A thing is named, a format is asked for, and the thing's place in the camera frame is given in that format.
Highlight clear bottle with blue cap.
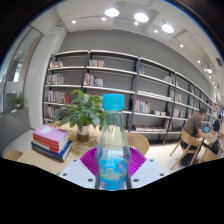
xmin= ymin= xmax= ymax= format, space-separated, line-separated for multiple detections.
xmin=95 ymin=93 xmax=132 ymax=191

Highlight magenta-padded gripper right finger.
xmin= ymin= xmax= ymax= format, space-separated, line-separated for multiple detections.
xmin=128 ymin=147 xmax=167 ymax=190

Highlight small leafy background plant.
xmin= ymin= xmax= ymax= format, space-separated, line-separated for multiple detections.
xmin=12 ymin=93 xmax=28 ymax=109

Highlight pink book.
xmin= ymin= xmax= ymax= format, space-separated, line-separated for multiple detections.
xmin=32 ymin=124 xmax=70 ymax=143

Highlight black backpack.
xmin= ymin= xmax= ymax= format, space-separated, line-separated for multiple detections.
xmin=209 ymin=138 xmax=222 ymax=156

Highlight round ceiling lights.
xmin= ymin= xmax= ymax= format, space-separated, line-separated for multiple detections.
xmin=69 ymin=7 xmax=214 ymax=75

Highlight red book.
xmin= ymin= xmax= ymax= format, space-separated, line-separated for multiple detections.
xmin=32 ymin=133 xmax=69 ymax=154

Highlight group of wooden chairs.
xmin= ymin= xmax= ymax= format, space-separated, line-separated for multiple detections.
xmin=168 ymin=128 xmax=224 ymax=170

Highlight navy blue book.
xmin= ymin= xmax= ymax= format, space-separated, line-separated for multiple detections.
xmin=30 ymin=139 xmax=73 ymax=163

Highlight person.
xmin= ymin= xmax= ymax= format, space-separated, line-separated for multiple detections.
xmin=212 ymin=114 xmax=223 ymax=133
xmin=179 ymin=107 xmax=212 ymax=167

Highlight grey wall shelf unit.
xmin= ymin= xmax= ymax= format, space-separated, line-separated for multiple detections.
xmin=42 ymin=49 xmax=218 ymax=146

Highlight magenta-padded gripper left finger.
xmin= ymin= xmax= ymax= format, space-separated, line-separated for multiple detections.
xmin=58 ymin=147 xmax=100 ymax=190

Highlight green potted plant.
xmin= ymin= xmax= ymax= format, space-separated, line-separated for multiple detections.
xmin=51 ymin=88 xmax=105 ymax=143

